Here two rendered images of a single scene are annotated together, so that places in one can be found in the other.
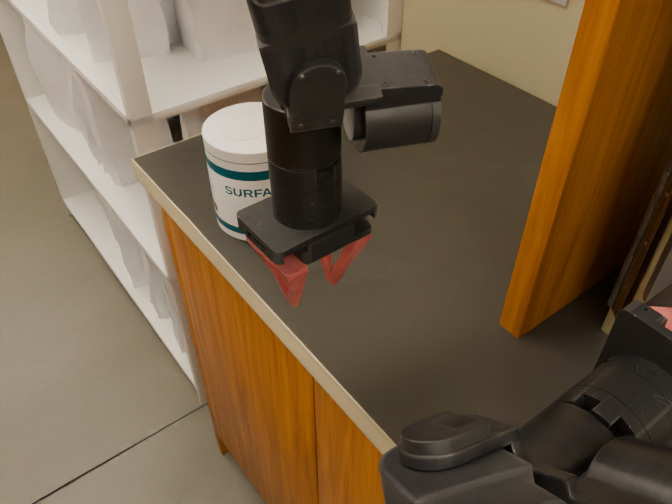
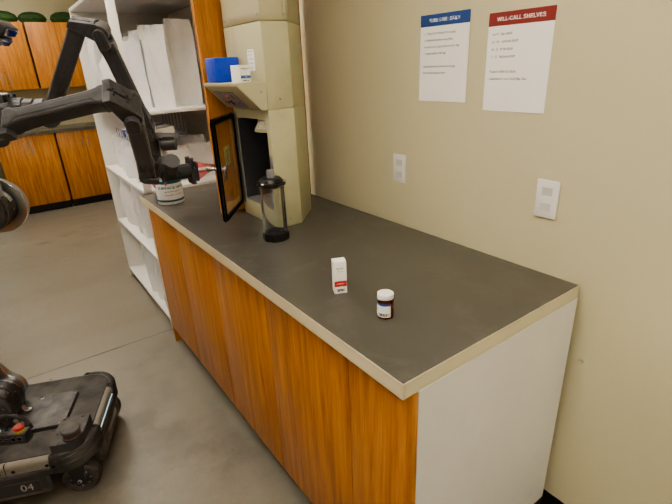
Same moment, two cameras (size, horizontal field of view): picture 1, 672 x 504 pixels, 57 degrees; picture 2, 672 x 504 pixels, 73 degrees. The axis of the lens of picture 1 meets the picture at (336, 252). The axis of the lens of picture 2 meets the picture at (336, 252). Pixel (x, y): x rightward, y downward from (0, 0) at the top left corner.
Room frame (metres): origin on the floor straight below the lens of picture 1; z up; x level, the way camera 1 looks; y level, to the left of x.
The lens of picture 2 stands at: (-1.54, -0.80, 1.56)
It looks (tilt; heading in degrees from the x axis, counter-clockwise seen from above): 22 degrees down; 2
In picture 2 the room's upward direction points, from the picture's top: 3 degrees counter-clockwise
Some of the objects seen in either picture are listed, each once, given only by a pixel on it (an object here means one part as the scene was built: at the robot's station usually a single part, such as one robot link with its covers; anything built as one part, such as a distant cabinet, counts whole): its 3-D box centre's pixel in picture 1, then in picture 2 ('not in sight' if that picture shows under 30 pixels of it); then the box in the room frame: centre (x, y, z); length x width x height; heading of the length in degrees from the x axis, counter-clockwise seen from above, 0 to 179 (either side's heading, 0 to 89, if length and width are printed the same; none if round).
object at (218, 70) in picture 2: not in sight; (222, 70); (0.39, -0.32, 1.56); 0.10 x 0.10 x 0.09; 37
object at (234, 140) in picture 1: (256, 172); (169, 187); (0.71, 0.11, 1.02); 0.13 x 0.13 x 0.15
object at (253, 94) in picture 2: not in sight; (234, 96); (0.33, -0.37, 1.46); 0.32 x 0.11 x 0.10; 37
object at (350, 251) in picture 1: (318, 250); not in sight; (0.41, 0.02, 1.14); 0.07 x 0.07 x 0.09; 37
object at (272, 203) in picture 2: not in sight; (273, 208); (0.12, -0.51, 1.06); 0.11 x 0.11 x 0.21
